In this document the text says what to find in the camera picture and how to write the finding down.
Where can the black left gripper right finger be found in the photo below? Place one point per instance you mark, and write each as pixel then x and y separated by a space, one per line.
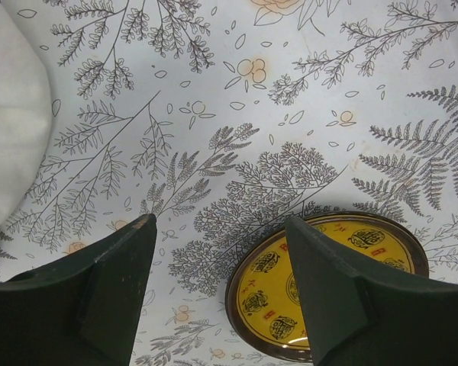
pixel 359 311

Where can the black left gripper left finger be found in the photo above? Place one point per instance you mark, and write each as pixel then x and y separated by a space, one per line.
pixel 82 309

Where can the yellow patterned plate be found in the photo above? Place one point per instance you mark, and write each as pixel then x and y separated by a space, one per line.
pixel 262 302

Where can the white crumpled cloth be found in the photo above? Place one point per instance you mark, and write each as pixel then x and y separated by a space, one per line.
pixel 25 115

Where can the floral patterned table mat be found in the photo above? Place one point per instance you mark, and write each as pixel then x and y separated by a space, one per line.
pixel 223 119

